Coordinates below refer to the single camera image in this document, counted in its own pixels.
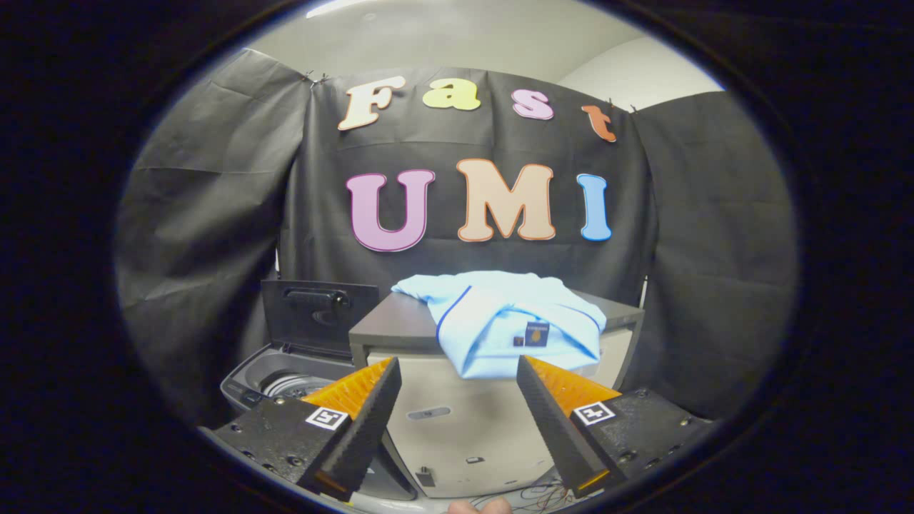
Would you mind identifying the black backdrop cloth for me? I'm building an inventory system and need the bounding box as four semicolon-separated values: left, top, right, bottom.
114;49;799;429

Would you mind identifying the dark washing machine lid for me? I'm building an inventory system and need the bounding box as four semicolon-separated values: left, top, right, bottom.
261;279;381;358

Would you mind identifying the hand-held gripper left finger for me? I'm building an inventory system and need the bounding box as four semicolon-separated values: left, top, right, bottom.
200;356;404;502

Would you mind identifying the beige cabinet with dark frame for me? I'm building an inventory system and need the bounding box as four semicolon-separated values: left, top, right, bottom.
348;289;645;499

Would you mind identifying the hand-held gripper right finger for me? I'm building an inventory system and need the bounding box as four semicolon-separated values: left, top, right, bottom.
516;354;715;499

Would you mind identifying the light blue shirt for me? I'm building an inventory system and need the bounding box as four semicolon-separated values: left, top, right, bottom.
391;270;608;381

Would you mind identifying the grey washing machine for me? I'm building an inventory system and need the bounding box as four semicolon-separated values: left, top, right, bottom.
220;343;418;502

